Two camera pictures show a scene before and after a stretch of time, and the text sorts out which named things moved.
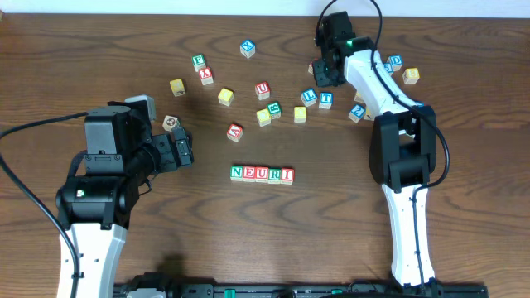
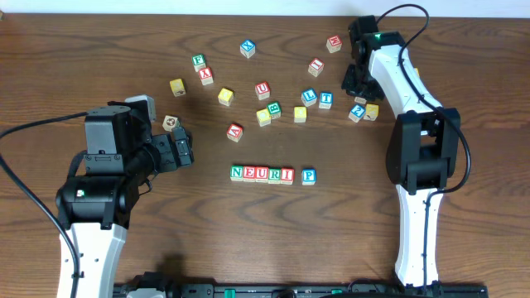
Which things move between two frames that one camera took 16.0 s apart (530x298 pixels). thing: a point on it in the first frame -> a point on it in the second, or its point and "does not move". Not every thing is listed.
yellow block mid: x=358 y=98 does not move
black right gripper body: x=324 y=70 -> x=354 y=79
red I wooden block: x=287 y=175 does not move
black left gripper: x=180 y=146 does not move
